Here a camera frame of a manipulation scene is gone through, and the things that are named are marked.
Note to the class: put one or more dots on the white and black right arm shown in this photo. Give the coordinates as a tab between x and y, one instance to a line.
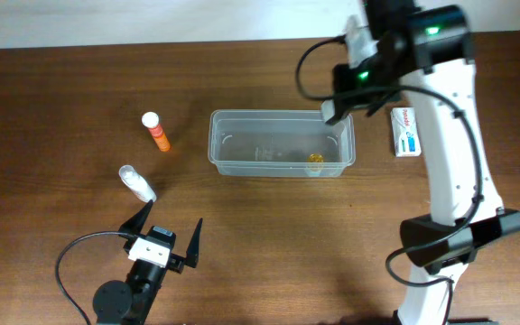
428	56

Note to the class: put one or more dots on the orange effervescent tablet tube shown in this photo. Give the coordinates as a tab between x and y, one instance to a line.
152	122

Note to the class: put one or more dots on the white Panadol box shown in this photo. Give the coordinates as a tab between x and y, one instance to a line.
405	134

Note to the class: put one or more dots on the dark bottle with white cap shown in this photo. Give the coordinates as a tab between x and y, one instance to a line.
331	113

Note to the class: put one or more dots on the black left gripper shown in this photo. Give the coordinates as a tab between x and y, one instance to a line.
177	262

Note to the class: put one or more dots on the clear plastic container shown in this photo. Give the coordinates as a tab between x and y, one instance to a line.
277	143

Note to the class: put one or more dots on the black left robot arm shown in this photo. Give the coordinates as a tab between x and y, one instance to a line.
129	302

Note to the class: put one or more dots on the small jar with gold lid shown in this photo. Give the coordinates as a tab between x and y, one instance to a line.
315	164

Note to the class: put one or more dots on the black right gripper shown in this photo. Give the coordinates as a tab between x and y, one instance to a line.
348	100

